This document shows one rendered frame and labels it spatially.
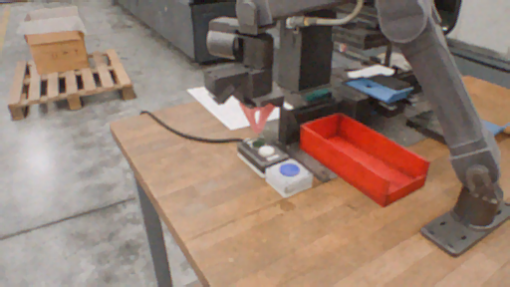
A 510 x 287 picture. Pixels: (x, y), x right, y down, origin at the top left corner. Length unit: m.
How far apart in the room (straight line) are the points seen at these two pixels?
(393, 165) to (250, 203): 0.32
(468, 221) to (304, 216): 0.27
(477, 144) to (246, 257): 0.39
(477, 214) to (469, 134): 0.14
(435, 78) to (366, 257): 0.29
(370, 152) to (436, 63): 0.32
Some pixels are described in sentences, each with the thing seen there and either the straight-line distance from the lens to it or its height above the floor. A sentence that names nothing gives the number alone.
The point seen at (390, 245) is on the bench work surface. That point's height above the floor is 0.90.
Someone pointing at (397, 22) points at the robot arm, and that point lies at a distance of 0.57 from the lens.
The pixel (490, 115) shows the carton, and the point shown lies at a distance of 1.11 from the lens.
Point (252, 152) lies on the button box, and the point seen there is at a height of 0.93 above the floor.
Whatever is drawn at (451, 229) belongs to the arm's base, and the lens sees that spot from 0.71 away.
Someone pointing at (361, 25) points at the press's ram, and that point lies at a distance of 0.94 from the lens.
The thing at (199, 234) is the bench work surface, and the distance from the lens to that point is 0.64.
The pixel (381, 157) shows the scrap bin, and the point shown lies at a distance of 0.84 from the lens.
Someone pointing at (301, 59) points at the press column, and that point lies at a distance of 1.11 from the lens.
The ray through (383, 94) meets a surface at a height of 0.99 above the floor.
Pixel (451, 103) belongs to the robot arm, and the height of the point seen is 1.12.
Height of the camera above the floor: 1.34
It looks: 31 degrees down
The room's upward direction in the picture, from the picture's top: straight up
